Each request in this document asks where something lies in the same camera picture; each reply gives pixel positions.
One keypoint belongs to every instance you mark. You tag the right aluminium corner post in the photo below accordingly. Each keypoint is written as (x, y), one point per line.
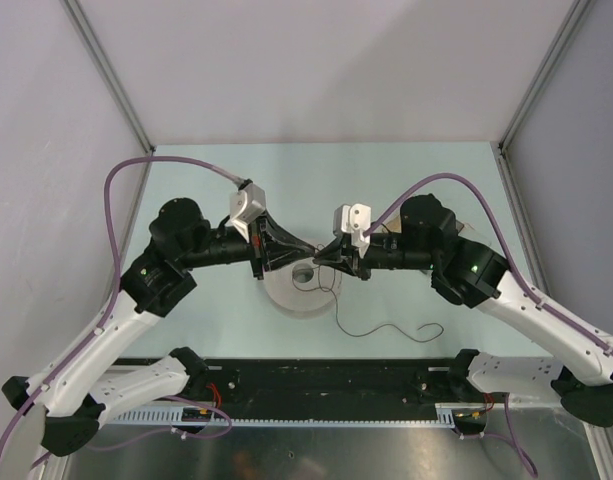
(561, 43)

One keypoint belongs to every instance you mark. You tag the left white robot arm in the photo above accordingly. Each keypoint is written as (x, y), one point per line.
(78, 403)

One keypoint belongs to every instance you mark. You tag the clear plastic bin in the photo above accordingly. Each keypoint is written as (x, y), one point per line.
(467, 231)

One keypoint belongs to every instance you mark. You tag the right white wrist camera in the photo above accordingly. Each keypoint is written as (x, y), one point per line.
(353, 220)

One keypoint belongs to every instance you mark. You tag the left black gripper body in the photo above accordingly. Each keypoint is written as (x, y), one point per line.
(259, 240)

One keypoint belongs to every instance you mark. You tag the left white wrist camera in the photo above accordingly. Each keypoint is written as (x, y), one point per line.
(246, 205)

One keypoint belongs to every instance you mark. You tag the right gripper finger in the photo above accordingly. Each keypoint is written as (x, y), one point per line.
(342, 265)
(334, 250)

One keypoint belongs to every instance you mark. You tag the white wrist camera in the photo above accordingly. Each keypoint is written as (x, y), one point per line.
(353, 220)
(246, 205)

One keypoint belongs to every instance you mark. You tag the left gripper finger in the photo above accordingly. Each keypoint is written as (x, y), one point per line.
(278, 240)
(275, 259)

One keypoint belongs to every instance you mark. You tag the white perforated cable spool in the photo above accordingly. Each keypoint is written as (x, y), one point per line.
(303, 289)

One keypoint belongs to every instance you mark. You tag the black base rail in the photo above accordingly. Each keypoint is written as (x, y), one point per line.
(331, 390)

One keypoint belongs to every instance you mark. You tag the left aluminium corner post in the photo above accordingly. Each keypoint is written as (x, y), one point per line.
(100, 59)

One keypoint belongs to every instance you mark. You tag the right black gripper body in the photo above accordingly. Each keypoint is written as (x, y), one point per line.
(371, 259)

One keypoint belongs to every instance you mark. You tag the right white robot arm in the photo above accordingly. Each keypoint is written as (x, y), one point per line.
(578, 369)

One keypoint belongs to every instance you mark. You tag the aluminium corner post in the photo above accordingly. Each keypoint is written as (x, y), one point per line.
(100, 59)
(561, 43)

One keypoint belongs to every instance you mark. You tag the white slotted cable duct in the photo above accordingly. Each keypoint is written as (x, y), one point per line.
(177, 416)

